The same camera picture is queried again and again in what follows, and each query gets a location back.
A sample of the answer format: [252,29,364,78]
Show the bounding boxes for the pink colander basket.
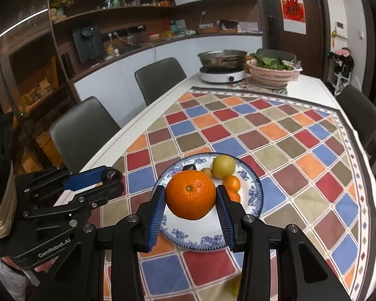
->
[246,59,297,89]

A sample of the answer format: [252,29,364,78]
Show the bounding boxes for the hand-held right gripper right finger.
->
[216,186,352,301]

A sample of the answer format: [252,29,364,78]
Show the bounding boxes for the high chair with pink toy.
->
[329,47,355,96]

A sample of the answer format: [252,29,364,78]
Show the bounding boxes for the red and white wall poster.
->
[279,0,307,34]

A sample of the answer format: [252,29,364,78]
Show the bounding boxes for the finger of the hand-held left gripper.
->
[23,182,125,219]
[15,165,109,195]

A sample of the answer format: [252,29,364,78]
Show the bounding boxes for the dark brown door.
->
[258,0,329,79]

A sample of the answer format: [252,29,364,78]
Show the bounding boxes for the wooden display cabinet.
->
[0,0,76,176]

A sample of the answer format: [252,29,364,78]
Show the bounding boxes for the colourful checked tablecloth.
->
[102,88,376,301]

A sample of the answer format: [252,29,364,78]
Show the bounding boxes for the white induction cooker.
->
[200,66,247,84]

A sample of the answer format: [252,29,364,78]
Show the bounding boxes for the blue rimmed white plate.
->
[151,152,264,251]

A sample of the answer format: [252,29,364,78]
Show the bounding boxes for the patterned placemat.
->
[227,80,288,96]

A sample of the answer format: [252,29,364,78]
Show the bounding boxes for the wooden wall shelf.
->
[48,0,176,38]

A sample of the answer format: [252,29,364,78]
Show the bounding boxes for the green leafy vegetables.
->
[254,53,295,69]

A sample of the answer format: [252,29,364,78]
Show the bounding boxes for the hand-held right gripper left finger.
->
[28,185,167,301]

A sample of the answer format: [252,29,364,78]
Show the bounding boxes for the white box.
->
[238,21,259,33]

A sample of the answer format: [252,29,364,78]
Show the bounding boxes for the black thermos bottle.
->
[61,53,76,79]

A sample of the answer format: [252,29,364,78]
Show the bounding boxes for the black power strip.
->
[102,28,145,38]

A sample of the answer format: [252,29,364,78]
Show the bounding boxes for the black water dispenser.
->
[72,25,105,64]

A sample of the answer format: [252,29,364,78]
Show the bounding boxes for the yellow green pear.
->
[211,155,237,179]

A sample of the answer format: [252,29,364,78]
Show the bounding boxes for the metal pot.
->
[197,49,248,70]

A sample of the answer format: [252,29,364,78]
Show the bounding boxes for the white lower cabinet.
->
[73,33,264,104]

